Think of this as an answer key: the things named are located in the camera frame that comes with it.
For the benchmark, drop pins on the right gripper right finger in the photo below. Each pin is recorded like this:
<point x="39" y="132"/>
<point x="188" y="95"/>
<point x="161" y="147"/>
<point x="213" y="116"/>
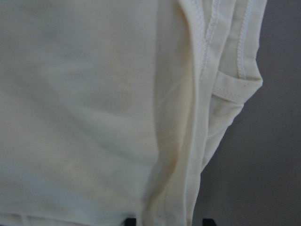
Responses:
<point x="208" y="222"/>

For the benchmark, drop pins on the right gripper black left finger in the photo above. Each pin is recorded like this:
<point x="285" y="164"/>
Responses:
<point x="130" y="222"/>

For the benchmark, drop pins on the beige long-sleeve printed shirt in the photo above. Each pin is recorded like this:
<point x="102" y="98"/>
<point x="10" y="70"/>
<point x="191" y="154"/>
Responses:
<point x="111" y="109"/>

